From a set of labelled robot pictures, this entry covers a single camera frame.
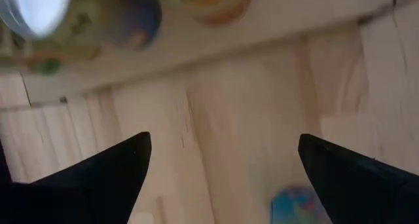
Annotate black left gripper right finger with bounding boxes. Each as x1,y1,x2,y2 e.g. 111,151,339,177
297,134,419,224

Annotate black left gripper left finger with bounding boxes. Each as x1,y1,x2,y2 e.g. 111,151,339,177
0,131,153,224

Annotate purple label food can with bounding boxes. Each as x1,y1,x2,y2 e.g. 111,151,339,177
0,0,163,51

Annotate pineapple can orange label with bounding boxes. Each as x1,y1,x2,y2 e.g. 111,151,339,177
183,0,256,26

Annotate wooden shelf black metal legs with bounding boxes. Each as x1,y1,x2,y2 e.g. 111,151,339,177
0,0,419,109

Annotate cherries can blue label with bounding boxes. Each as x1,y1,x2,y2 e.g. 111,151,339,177
270,185,331,224

